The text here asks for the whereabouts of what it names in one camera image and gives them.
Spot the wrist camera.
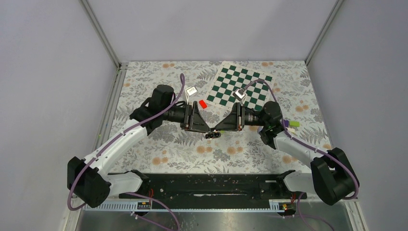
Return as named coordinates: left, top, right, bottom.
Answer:
left=185, top=86, right=198, bottom=97
left=233, top=88, right=247, bottom=104

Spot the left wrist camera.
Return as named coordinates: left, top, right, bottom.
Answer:
left=185, top=86, right=198, bottom=97

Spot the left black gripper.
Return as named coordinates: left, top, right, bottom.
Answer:
left=162, top=101, right=211, bottom=133

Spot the red block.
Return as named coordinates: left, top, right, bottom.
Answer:
left=199, top=100, right=208, bottom=109

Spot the floral patterned table mat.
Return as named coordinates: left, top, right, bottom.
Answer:
left=110, top=61, right=332, bottom=174

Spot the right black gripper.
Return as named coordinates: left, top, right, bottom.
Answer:
left=215, top=102, right=268, bottom=132

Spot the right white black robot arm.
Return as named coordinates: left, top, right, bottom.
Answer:
left=213, top=101, right=359, bottom=205

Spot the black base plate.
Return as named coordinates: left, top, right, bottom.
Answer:
left=137, top=171, right=307, bottom=210

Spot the green white chessboard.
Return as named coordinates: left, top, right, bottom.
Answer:
left=205, top=61, right=275, bottom=111

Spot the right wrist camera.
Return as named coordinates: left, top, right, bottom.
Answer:
left=233, top=88, right=247, bottom=104

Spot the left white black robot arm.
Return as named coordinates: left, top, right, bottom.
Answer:
left=67, top=85, right=210, bottom=208

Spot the purple green block stack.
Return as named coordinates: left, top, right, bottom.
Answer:
left=283, top=119, right=300, bottom=133

